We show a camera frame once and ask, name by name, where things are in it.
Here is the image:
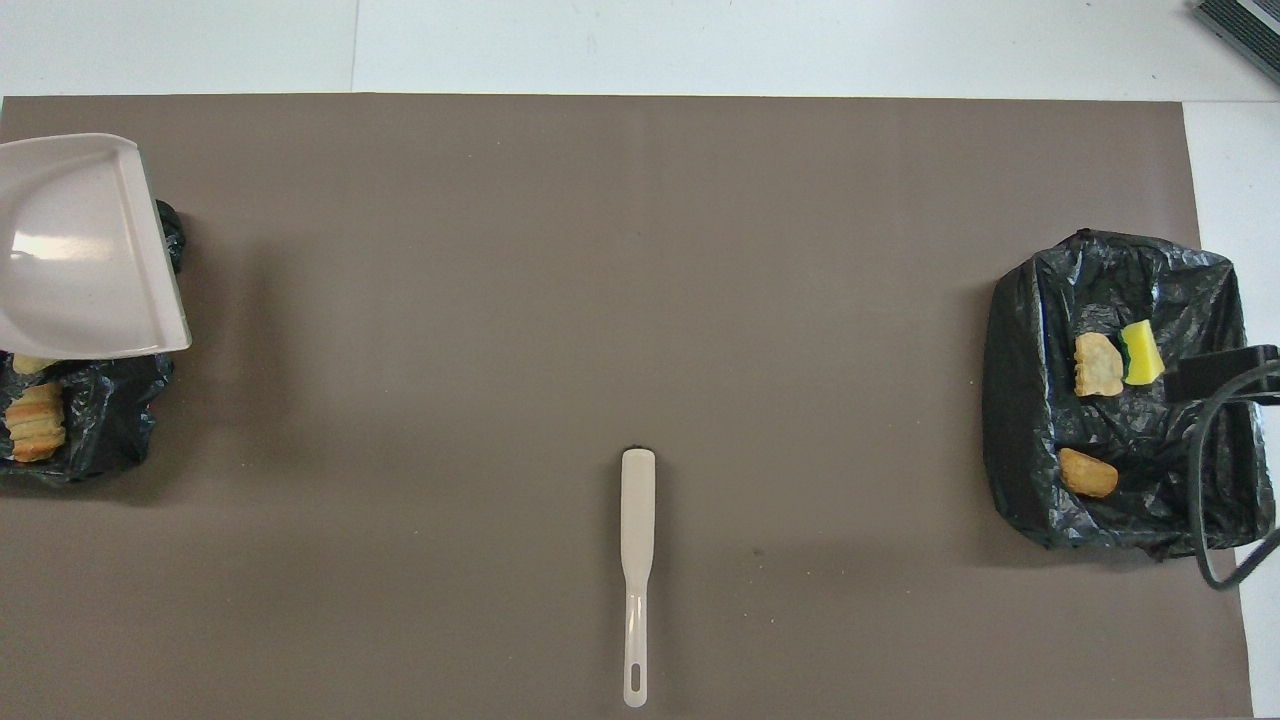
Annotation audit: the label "beige plastic dustpan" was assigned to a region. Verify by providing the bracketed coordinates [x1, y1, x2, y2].
[0, 133, 193, 360]

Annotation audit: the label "pale tan food piece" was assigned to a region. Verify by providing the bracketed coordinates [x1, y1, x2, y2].
[1073, 331, 1125, 398]

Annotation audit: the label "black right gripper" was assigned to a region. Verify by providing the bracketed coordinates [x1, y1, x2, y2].
[1166, 344, 1280, 405]

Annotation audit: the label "black bag-lined bin pink spot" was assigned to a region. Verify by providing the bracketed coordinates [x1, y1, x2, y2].
[0, 200, 187, 486]

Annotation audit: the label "small yellow sponge wedge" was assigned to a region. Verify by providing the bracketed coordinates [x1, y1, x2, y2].
[1120, 319, 1168, 387]

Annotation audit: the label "black bag-lined trash bin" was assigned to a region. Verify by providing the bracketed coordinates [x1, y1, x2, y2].
[982, 229, 1278, 561]

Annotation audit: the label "beige hand brush black bristles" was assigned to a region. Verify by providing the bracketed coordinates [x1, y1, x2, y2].
[620, 445, 657, 709]

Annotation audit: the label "brown bread nugget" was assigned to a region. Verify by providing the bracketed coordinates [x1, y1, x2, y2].
[1058, 447, 1120, 500]

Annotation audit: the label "orange striped croissant piece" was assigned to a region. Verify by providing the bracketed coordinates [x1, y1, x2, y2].
[4, 382, 68, 464]

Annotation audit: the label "grey ribbed device corner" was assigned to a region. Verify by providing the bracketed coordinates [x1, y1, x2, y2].
[1193, 0, 1280, 58]

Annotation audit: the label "brown table mat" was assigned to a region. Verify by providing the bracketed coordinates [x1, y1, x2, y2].
[0, 94, 1253, 720]

